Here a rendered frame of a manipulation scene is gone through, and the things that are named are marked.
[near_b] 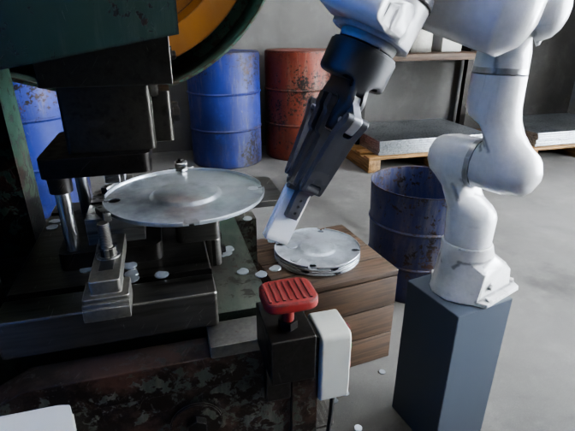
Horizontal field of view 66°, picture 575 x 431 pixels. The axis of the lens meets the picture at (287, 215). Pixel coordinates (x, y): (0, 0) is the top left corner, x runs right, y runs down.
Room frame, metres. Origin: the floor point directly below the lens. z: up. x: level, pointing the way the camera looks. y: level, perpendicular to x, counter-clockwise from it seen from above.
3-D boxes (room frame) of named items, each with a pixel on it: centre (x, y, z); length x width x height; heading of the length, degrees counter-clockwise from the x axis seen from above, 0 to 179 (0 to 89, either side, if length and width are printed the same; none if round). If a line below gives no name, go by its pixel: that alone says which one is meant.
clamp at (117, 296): (0.57, 0.26, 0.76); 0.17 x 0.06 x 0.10; 16
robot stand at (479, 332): (0.96, -0.44, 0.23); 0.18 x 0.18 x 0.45; 25
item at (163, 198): (0.77, 0.19, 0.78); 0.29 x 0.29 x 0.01
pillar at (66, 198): (0.64, 0.35, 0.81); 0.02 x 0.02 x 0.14
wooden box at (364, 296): (1.33, -0.10, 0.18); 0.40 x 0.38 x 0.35; 112
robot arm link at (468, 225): (0.99, -0.41, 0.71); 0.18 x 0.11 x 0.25; 38
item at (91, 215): (0.73, 0.30, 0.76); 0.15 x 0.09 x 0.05; 16
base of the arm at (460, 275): (0.98, -0.47, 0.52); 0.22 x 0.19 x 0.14; 115
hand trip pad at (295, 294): (0.48, 0.00, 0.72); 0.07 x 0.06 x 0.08; 106
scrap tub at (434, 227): (1.72, -0.56, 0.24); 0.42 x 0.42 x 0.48
